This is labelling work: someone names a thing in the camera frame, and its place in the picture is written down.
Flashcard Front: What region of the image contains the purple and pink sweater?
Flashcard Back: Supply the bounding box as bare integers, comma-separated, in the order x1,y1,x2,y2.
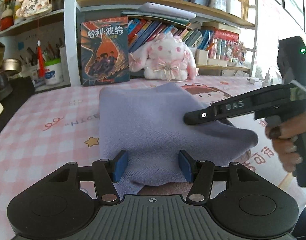
99,83,258,196

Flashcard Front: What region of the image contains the person's right hand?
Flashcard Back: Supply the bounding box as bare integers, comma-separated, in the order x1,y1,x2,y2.
265,112,306,172

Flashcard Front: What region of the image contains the white charger plug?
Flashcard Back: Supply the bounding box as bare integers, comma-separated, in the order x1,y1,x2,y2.
261,73,271,88

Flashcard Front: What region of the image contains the red box of books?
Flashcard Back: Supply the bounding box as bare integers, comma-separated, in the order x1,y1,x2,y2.
214,29,239,42

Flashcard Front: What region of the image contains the white pink plush bunny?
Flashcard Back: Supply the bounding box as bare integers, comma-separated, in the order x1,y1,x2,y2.
129,33,199,81

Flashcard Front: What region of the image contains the white pen cup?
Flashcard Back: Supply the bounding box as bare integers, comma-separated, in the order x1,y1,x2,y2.
45,59,64,86

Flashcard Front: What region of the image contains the white wooden bookshelf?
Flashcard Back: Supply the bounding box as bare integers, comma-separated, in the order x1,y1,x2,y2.
0,0,257,89

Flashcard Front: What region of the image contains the white tablet device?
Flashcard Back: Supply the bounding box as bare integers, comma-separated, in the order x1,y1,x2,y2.
139,2,196,20

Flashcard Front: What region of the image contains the Harry Potter book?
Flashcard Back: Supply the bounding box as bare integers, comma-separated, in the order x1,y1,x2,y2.
81,16,130,87

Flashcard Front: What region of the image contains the red tassel ornament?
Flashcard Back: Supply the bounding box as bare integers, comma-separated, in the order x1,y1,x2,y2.
37,20,45,78

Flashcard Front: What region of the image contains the metal bowl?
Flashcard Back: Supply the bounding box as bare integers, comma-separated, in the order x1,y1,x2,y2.
2,59,22,73

